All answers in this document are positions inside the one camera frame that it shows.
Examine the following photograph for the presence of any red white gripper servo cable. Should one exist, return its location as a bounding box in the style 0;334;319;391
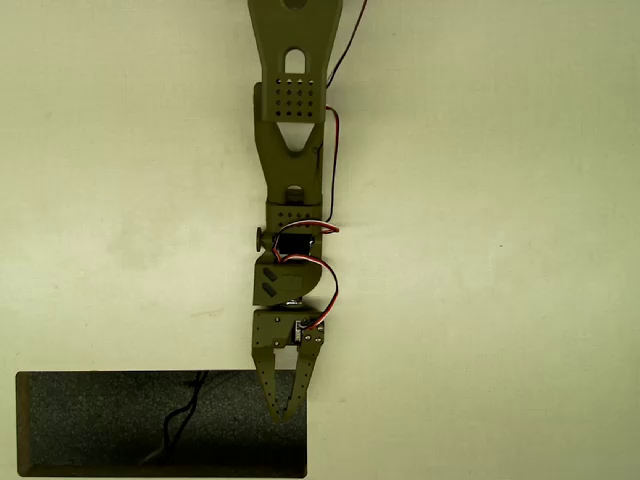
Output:
279;255;341;333

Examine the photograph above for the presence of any black cable under table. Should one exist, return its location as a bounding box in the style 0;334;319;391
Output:
139;370;209;466

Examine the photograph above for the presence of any red white wrist servo cable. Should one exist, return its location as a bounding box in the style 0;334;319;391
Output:
272;221;342;265

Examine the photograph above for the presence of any red black forearm cable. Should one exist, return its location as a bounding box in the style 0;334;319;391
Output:
324;105;342;222

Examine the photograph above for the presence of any red black upper arm cable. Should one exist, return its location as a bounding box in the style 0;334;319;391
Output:
326;0;370;90

